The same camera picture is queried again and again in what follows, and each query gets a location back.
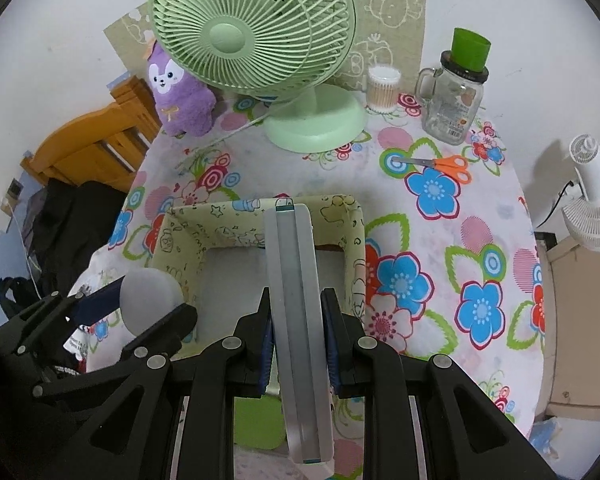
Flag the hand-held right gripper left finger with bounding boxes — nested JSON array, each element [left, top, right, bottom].
[[45, 287, 281, 480]]

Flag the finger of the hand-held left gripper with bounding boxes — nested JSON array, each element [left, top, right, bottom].
[[30, 302, 198, 401], [0, 280, 131, 356]]

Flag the white portable fan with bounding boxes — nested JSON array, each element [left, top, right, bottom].
[[560, 134, 600, 253]]

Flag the green desk fan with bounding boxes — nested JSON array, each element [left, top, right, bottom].
[[148, 0, 367, 153]]

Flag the light blue plastic bag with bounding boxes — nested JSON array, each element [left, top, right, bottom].
[[527, 417, 563, 461]]

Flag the beige printed wall board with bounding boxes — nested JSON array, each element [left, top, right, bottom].
[[104, 0, 429, 96]]

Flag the white fan cable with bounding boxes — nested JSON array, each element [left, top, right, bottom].
[[200, 105, 286, 151]]

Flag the wooden bed frame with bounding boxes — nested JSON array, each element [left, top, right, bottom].
[[20, 72, 163, 196]]

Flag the white rectangular case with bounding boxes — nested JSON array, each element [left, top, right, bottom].
[[264, 197, 337, 467]]

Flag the glass mug with green lid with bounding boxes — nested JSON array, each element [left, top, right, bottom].
[[415, 27, 492, 147]]

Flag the purple plush toy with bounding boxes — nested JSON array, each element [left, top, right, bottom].
[[145, 42, 217, 137]]

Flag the black cloth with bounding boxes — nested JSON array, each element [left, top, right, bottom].
[[30, 177, 141, 306]]

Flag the yellow printed fabric storage box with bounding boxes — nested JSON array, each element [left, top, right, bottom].
[[147, 194, 367, 361]]

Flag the white printed plastic bag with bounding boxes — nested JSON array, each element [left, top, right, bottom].
[[62, 322, 93, 373]]

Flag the black power cable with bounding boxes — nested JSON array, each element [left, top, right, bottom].
[[535, 180, 581, 228]]

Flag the beige cabinet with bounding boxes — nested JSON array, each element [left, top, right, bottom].
[[532, 232, 600, 423]]

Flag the cotton swab jar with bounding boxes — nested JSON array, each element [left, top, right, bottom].
[[366, 65, 402, 113]]

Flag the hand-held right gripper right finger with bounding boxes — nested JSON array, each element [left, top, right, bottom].
[[321, 287, 556, 480]]

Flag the orange handled scissors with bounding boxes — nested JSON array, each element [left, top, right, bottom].
[[391, 155, 471, 182]]

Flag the black bag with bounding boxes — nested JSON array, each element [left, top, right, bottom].
[[0, 275, 46, 321]]

